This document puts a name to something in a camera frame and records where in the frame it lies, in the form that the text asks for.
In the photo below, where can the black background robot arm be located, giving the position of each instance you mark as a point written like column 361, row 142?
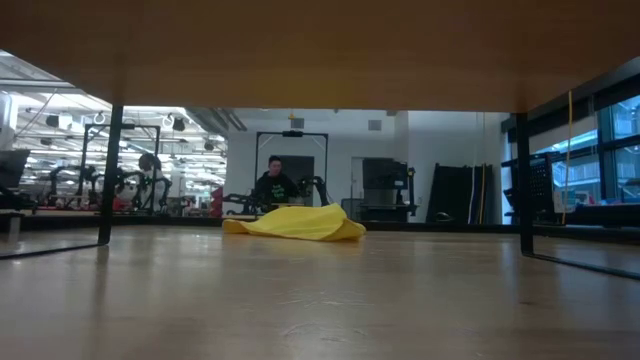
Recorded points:
column 131, row 176
column 240, row 200

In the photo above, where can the wooden shelf with black legs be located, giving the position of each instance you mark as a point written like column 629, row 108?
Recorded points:
column 320, row 50

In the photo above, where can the yellow cloth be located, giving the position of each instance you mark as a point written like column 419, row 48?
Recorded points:
column 300, row 222

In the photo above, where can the black monitor on stand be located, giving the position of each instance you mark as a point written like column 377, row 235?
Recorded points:
column 385, row 175

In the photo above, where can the red background object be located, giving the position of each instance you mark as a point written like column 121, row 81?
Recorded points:
column 217, row 201

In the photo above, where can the black ceiling spotlight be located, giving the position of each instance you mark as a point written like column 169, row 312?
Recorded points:
column 178, row 124
column 52, row 120
column 208, row 145

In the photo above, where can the black perforated cart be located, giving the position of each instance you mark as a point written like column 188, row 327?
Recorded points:
column 540, row 185

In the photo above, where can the dark monitor screen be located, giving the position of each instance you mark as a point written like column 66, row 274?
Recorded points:
column 11, row 167

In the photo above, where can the black background rig frame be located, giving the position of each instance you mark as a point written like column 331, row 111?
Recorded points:
column 156, row 145
column 292, row 133

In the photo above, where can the grey wall vent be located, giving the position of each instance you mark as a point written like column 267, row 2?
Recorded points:
column 375, row 125
column 297, row 123

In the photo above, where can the black table frame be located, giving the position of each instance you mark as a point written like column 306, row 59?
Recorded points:
column 425, row 226

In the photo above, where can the black panels leaning on wall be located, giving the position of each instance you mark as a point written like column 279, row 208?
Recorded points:
column 452, row 192

